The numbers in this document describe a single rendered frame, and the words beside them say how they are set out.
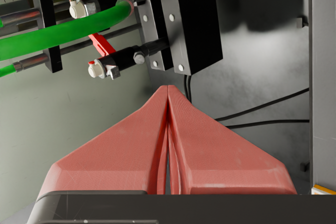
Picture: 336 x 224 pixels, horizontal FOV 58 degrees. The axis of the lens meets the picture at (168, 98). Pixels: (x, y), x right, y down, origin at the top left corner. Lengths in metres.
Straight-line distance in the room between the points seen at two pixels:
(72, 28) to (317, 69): 0.27
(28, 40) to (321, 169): 0.37
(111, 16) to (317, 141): 0.30
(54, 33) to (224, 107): 0.50
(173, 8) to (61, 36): 0.25
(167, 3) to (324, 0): 0.21
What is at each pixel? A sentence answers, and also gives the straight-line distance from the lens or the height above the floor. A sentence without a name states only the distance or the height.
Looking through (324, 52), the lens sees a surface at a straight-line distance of 0.38.
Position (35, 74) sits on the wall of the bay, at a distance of 0.69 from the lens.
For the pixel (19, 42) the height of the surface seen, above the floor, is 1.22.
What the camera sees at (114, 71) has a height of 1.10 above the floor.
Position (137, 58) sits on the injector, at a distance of 0.42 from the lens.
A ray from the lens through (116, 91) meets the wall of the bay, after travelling 0.78.
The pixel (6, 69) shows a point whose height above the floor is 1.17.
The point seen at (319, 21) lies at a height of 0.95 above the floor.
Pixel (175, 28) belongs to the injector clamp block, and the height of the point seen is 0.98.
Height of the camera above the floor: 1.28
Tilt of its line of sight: 34 degrees down
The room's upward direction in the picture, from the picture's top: 119 degrees counter-clockwise
